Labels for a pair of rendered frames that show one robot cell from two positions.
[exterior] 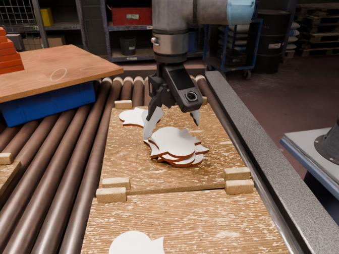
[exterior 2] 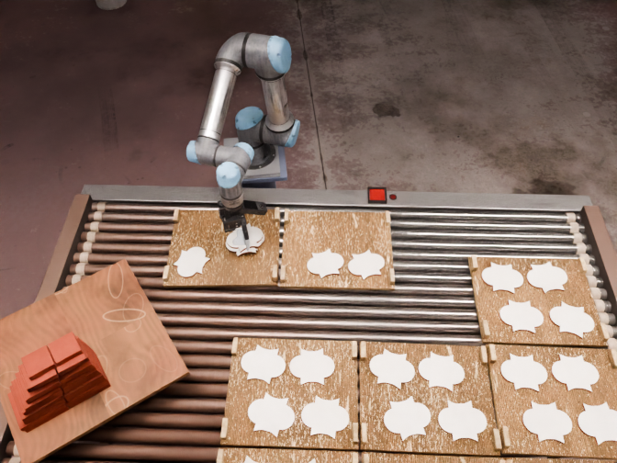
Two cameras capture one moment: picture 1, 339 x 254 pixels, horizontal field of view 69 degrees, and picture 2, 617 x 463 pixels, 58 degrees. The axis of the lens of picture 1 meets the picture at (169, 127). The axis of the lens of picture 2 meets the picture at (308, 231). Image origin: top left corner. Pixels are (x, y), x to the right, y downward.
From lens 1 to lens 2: 1.79 m
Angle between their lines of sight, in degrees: 62
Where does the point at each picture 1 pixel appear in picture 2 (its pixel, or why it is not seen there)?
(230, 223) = (306, 227)
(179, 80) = (251, 206)
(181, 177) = (271, 242)
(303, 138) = not seen: hidden behind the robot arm
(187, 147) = (254, 231)
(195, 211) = (297, 239)
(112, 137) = (218, 280)
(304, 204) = (296, 195)
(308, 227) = (308, 199)
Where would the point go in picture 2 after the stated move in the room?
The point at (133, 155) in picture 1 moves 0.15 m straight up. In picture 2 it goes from (243, 266) to (240, 242)
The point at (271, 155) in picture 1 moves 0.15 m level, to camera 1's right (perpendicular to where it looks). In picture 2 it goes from (254, 194) to (261, 167)
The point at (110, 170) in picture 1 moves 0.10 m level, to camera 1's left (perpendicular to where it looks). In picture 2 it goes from (257, 279) to (252, 303)
